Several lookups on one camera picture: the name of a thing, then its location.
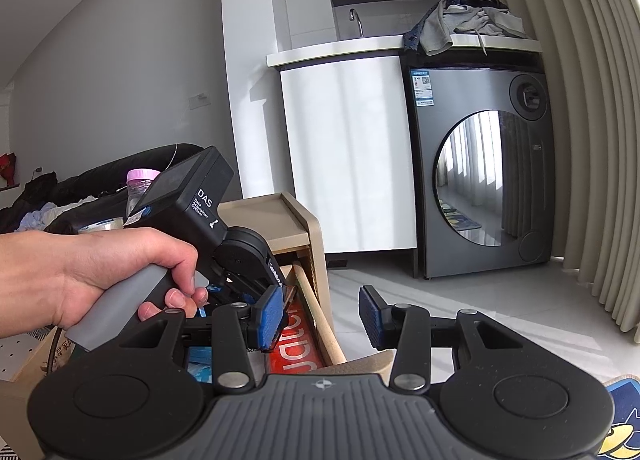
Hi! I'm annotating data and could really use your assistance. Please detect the black white patterned rug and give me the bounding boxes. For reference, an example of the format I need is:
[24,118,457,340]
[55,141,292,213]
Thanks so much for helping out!
[1,333,51,459]

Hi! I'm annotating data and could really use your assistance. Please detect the wall power socket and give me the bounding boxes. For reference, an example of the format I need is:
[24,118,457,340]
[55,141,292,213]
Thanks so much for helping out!
[189,92,210,110]

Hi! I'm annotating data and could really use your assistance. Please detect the red orange box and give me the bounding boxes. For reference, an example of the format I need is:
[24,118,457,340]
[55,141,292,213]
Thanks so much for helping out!
[268,296,324,374]

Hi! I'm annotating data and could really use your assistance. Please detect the white cabinet door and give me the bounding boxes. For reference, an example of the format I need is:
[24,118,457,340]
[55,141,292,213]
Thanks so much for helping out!
[280,56,416,253]

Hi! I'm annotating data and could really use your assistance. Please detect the pink lid plastic jar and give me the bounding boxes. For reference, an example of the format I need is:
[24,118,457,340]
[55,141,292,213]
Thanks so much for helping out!
[126,168,160,216]

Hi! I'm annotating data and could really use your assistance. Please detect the beige bedside cabinet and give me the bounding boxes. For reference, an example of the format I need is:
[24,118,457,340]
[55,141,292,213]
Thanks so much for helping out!
[218,192,333,325]

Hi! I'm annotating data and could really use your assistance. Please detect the grey washing machine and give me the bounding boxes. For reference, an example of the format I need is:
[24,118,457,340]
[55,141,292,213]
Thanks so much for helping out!
[400,49,555,279]

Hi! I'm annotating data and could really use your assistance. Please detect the chrome faucet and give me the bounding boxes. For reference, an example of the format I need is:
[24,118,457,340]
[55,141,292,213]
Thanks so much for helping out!
[349,8,364,38]

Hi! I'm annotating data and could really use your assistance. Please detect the beige leather drawer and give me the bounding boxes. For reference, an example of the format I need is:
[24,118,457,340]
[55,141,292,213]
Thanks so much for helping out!
[0,261,396,441]

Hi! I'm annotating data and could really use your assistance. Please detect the pile of grey clothes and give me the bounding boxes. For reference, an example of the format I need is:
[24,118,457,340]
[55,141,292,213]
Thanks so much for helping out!
[402,0,529,56]

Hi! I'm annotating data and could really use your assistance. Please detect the clothes on sofa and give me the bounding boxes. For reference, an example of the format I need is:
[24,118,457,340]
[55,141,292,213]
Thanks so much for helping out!
[15,195,96,232]

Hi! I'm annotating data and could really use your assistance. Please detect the blue card packet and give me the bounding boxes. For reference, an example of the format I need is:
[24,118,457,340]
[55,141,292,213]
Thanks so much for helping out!
[186,346,213,384]

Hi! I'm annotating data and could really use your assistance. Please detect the white charging cable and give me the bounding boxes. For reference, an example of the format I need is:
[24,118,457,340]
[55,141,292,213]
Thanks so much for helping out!
[117,142,180,193]

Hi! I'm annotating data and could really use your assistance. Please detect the person's left hand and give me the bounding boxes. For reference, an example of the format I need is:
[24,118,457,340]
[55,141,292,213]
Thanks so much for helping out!
[0,228,208,337]

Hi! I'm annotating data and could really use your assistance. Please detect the blue cartoon floor mat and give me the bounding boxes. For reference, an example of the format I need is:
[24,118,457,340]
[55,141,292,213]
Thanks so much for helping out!
[597,376,640,460]

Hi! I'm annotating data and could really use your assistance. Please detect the beige curtain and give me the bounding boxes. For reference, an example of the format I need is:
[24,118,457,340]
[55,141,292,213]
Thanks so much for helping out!
[503,0,639,333]

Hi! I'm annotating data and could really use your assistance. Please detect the clear tape roll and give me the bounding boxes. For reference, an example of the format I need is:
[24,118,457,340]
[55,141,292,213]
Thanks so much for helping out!
[78,217,124,233]

